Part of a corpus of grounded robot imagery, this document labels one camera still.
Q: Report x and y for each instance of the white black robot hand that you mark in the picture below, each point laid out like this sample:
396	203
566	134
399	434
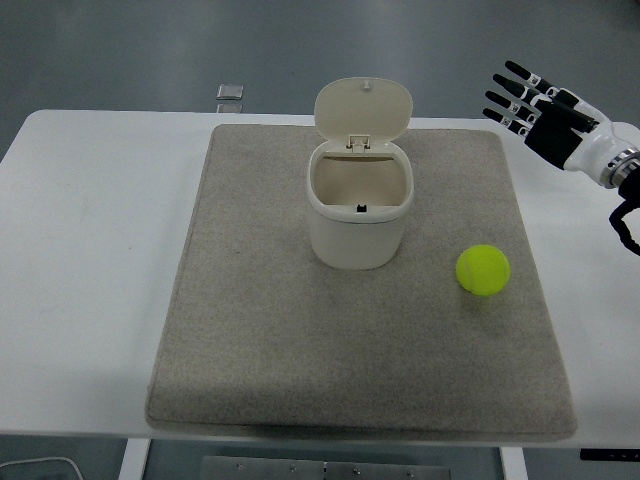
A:
555	135

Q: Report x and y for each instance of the yellow-green tennis ball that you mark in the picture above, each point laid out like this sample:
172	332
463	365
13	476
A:
483	270

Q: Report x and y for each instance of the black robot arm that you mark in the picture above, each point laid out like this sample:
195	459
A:
625	172

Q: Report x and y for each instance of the cream lidded plastic bin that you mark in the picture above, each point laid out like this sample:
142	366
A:
356	235

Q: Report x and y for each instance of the black table control panel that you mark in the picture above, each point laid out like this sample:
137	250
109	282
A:
610	455

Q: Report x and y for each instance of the small silver floor plate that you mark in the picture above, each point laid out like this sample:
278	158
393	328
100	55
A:
229	107
230	90

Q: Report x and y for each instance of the white table leg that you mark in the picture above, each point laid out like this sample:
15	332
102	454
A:
511	464
134	459

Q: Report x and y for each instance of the beige fabric mat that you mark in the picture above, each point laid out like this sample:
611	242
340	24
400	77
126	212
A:
280	325

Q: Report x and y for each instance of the grey metal plate with screws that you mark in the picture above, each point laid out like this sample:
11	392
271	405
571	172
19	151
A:
325	469

